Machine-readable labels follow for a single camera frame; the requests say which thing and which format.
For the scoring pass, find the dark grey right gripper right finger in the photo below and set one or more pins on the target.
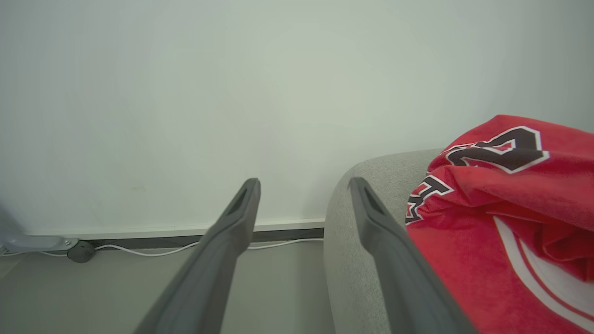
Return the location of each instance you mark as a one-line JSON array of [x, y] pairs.
[[399, 264]]

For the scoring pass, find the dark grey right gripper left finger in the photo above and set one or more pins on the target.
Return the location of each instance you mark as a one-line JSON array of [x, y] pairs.
[[211, 260]]

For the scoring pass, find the red basketball jersey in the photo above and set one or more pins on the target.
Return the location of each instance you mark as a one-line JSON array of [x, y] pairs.
[[492, 241]]

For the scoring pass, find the light grey fabric sofa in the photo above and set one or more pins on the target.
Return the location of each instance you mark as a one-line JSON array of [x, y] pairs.
[[352, 278]]

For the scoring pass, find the black and white baseboard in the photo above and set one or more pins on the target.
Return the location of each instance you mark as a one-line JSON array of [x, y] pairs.
[[153, 236]]

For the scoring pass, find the grey stand base with caster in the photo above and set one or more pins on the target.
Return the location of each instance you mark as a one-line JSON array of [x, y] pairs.
[[41, 243]]

